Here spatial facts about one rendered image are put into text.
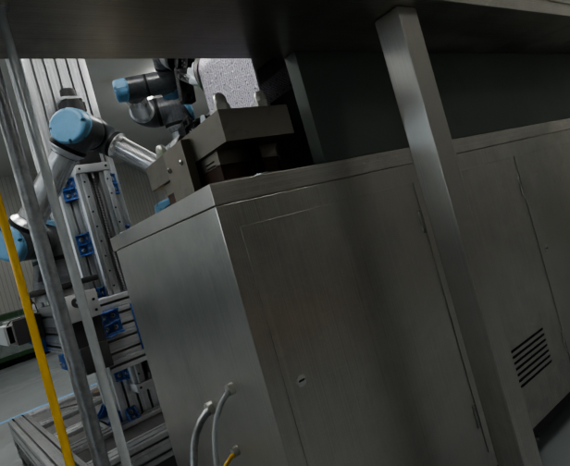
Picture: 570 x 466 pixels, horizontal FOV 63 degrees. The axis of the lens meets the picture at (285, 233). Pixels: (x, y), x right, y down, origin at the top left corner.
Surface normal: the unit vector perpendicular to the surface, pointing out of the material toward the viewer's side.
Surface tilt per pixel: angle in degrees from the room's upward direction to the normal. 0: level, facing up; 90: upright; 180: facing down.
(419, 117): 90
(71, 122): 85
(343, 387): 90
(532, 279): 90
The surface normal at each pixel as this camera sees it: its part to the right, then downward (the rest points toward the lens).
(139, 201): 0.60, -0.16
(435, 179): -0.78, 0.22
